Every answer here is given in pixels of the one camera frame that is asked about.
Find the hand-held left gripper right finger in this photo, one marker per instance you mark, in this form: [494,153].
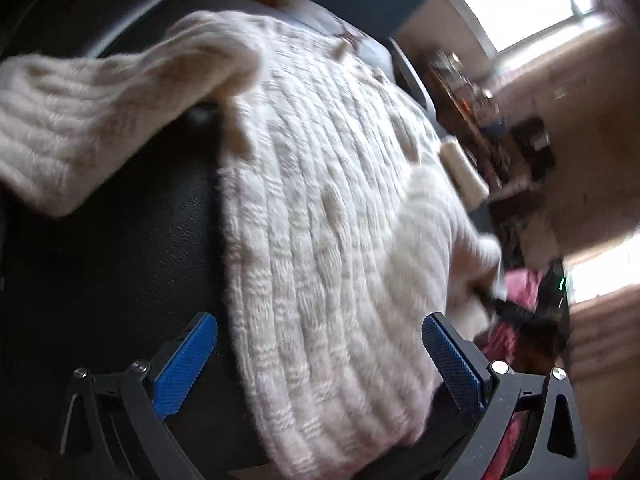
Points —
[456,366]

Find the deer print cushion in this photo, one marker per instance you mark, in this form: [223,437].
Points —
[371,57]

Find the cluttered wooden side table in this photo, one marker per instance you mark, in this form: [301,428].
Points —
[470,105]

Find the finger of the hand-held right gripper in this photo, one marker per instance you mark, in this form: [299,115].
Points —
[510,309]

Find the white knit sweater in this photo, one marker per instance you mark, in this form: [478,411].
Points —
[325,210]

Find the small bright window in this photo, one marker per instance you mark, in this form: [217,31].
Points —
[605,270]

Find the person's reddish pink clothing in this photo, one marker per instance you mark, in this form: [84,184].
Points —
[520,285]

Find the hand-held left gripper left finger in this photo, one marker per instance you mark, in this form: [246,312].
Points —
[185,366]

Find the black leather sofa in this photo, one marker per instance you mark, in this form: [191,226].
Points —
[110,260]

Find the cream cylindrical object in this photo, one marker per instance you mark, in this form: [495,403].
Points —
[462,170]

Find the large bright window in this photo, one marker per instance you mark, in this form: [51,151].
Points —
[510,0]

